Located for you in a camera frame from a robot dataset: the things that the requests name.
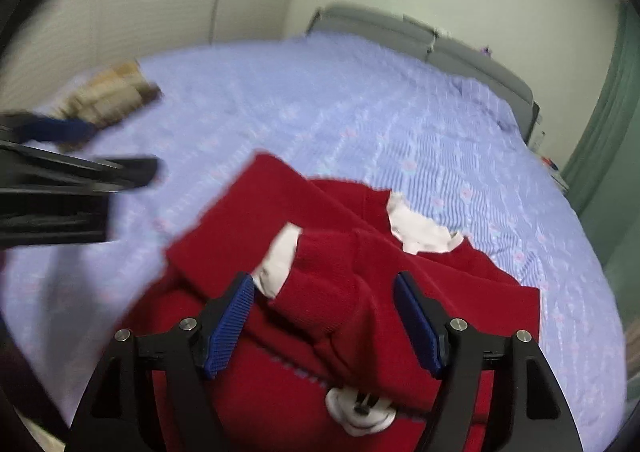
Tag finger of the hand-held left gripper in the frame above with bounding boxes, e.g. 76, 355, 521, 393
0, 111, 97, 149
0, 141, 162, 195

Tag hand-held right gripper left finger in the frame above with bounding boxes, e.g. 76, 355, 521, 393
67, 273, 257, 452

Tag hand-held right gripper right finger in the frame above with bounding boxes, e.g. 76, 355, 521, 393
393, 271, 584, 452

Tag red sweater with white collar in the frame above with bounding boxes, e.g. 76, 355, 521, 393
117, 151, 543, 452

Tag folded beige clothes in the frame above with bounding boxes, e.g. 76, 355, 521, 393
54, 60, 162, 132

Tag white nightstand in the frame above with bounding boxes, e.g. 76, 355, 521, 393
530, 129, 572, 194

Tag lavender patterned bed sheet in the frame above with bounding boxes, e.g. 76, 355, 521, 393
0, 30, 628, 452

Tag grey padded headboard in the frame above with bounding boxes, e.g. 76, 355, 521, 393
305, 5, 542, 143

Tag green curtain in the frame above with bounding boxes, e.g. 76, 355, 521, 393
562, 0, 640, 268

